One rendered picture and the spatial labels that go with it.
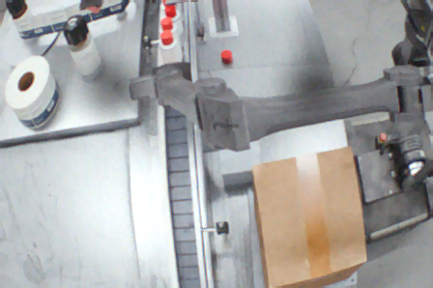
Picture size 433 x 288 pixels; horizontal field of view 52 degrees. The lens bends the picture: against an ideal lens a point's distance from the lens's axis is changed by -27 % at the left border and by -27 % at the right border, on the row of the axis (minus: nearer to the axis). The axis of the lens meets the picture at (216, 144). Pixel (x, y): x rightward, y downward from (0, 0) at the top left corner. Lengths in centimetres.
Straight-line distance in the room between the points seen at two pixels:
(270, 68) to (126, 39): 46
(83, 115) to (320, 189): 76
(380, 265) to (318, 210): 121
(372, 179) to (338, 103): 129
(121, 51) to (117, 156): 33
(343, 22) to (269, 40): 121
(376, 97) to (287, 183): 38
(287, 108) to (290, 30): 90
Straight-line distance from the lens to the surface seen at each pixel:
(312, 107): 90
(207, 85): 94
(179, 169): 151
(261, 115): 88
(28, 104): 159
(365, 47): 282
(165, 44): 149
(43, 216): 164
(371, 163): 221
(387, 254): 239
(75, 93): 170
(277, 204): 121
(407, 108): 98
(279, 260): 117
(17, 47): 196
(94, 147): 165
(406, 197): 222
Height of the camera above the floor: 227
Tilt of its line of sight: 66 degrees down
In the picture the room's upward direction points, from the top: 11 degrees counter-clockwise
